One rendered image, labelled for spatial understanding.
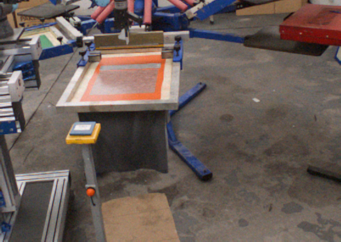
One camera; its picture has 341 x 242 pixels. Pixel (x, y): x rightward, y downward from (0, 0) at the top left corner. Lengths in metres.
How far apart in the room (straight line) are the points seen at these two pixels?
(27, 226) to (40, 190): 0.32
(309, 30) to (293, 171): 1.11
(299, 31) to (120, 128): 1.14
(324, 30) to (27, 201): 1.99
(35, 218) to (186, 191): 1.02
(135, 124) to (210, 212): 0.95
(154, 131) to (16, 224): 1.02
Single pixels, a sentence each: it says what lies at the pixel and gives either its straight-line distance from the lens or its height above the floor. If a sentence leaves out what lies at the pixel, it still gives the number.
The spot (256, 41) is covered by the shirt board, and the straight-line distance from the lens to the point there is 2.82.
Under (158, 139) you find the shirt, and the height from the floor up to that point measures 0.73.
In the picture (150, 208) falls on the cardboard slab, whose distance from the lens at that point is 2.90.
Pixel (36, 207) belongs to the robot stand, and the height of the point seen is 0.21.
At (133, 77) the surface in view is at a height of 0.96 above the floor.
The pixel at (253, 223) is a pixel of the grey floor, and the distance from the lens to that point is 2.84.
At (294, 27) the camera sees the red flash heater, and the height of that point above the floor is 1.10.
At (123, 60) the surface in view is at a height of 0.96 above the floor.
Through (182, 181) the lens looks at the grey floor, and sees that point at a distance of 3.12.
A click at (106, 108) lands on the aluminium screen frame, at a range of 2.05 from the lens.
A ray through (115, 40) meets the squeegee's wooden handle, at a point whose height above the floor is 1.10.
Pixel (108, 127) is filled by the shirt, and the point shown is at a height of 0.81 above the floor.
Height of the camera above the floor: 1.92
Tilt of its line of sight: 24 degrees down
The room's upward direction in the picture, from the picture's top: 7 degrees counter-clockwise
